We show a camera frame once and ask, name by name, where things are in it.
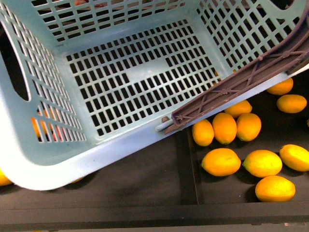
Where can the black produce shelf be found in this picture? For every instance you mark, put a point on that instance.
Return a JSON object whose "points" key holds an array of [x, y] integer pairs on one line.
{"points": [[161, 185]]}

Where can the light blue plastic basket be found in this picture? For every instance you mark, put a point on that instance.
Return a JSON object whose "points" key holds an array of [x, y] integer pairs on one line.
{"points": [[105, 78]]}

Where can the brown basket handle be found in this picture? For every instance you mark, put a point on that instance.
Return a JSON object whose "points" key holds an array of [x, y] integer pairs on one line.
{"points": [[290, 56]]}

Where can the yellow lemon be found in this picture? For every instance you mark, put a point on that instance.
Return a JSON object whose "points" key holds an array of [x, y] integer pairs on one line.
{"points": [[221, 162], [224, 127], [248, 126], [291, 103], [295, 157], [239, 108], [262, 163], [281, 88], [203, 133], [275, 189]]}

